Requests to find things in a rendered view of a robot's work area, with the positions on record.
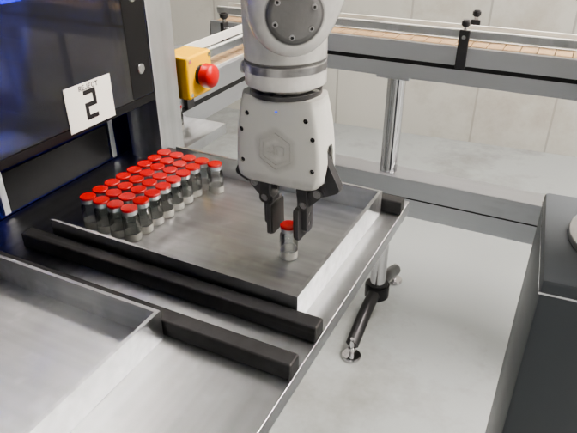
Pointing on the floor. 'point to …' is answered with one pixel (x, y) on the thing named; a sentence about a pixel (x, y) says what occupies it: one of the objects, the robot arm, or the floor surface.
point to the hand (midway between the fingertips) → (288, 216)
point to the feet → (368, 312)
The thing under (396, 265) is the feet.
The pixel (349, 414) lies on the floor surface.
